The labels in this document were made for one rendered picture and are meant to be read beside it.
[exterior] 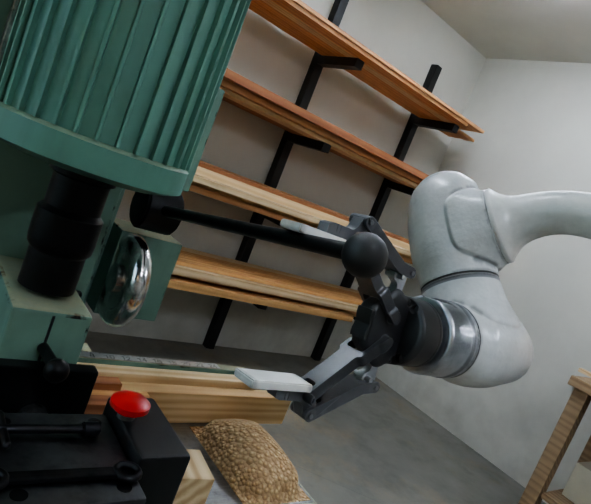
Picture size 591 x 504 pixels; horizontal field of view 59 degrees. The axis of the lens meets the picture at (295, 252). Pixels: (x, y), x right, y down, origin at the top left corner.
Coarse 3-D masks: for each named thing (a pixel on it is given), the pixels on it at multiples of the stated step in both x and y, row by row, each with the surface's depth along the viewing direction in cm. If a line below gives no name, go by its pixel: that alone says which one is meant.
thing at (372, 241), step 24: (144, 216) 65; (168, 216) 64; (192, 216) 59; (216, 216) 55; (264, 240) 48; (288, 240) 45; (312, 240) 42; (336, 240) 41; (360, 240) 37; (360, 264) 37; (384, 264) 38
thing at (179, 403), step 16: (128, 384) 58; (144, 384) 60; (160, 384) 61; (160, 400) 60; (176, 400) 61; (192, 400) 63; (208, 400) 64; (224, 400) 65; (240, 400) 67; (256, 400) 69; (272, 400) 70; (176, 416) 62; (192, 416) 63; (208, 416) 65; (224, 416) 66; (240, 416) 68; (256, 416) 70; (272, 416) 71
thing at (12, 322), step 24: (0, 264) 52; (0, 288) 48; (24, 288) 48; (0, 312) 46; (24, 312) 44; (48, 312) 46; (72, 312) 47; (0, 336) 44; (24, 336) 45; (48, 336) 46; (72, 336) 47; (72, 360) 48
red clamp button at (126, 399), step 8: (120, 392) 39; (128, 392) 39; (136, 392) 40; (112, 400) 38; (120, 400) 38; (128, 400) 38; (136, 400) 39; (144, 400) 39; (120, 408) 37; (128, 408) 38; (136, 408) 38; (144, 408) 38; (128, 416) 38; (136, 416) 38
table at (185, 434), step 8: (176, 424) 62; (184, 424) 63; (192, 424) 63; (200, 424) 64; (176, 432) 60; (184, 432) 61; (192, 432) 62; (184, 440) 59; (192, 440) 60; (192, 448) 58; (200, 448) 59; (208, 456) 58; (208, 464) 57; (216, 472) 56; (216, 480) 54; (224, 480) 55; (216, 488) 53; (224, 488) 54; (208, 496) 51; (216, 496) 52; (224, 496) 52; (232, 496) 53
